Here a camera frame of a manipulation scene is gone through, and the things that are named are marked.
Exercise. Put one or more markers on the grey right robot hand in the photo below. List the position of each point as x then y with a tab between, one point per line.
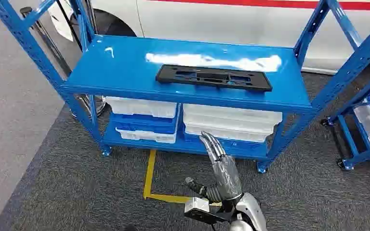
226	175

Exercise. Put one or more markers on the black plastic plate frame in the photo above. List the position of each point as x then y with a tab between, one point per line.
185	74

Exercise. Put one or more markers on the black vehicle wheel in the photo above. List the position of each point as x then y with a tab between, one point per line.
111	25

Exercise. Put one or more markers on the chrome round base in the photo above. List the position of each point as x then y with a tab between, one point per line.
99	105

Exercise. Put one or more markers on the blue metal shelf rack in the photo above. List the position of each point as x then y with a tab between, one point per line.
347	140
124	70

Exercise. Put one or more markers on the black pole stand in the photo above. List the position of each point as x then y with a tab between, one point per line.
49	44

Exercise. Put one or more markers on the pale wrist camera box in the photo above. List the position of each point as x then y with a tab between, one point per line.
196	208

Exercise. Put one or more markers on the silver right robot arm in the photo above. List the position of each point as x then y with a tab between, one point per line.
252	210

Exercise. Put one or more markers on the yellow floor tape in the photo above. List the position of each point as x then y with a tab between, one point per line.
149	175

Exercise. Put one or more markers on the white vehicle with red stripe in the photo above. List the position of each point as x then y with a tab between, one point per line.
223	22

